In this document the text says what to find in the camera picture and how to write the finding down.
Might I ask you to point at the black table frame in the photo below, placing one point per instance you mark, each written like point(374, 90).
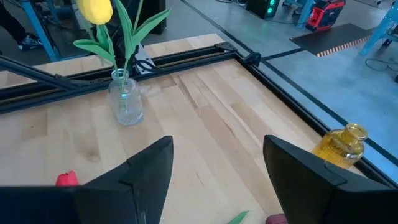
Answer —
point(192, 60)

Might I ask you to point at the black computer with green lights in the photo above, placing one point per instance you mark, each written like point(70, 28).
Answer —
point(261, 7)

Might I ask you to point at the person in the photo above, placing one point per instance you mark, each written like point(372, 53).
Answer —
point(9, 21)

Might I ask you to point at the bright red tulip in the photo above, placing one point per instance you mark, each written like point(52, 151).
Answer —
point(66, 180)

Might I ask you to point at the dark red tulip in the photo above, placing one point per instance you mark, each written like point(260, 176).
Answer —
point(276, 220)

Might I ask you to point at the black frame clamp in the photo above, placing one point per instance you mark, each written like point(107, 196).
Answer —
point(252, 59)

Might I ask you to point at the yellow tulip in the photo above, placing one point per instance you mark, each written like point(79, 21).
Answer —
point(94, 11)

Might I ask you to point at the blue metal table leg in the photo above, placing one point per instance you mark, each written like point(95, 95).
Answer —
point(377, 31)
point(304, 14)
point(39, 31)

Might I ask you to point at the black mat with striped edge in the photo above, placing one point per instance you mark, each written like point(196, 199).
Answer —
point(332, 37)

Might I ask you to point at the clear glass vase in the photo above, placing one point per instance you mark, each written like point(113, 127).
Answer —
point(126, 105)

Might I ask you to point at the red and black tool case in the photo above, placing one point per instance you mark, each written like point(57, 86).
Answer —
point(326, 14)

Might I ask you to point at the yellow glass vase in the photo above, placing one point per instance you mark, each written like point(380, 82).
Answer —
point(342, 149)

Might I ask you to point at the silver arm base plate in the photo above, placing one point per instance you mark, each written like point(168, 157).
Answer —
point(140, 53)

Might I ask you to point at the black diagonal frame strut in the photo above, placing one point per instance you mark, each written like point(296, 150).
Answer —
point(31, 72)

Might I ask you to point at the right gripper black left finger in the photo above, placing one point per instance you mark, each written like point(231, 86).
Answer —
point(124, 199)

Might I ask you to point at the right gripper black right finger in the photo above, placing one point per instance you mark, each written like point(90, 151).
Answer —
point(317, 199)

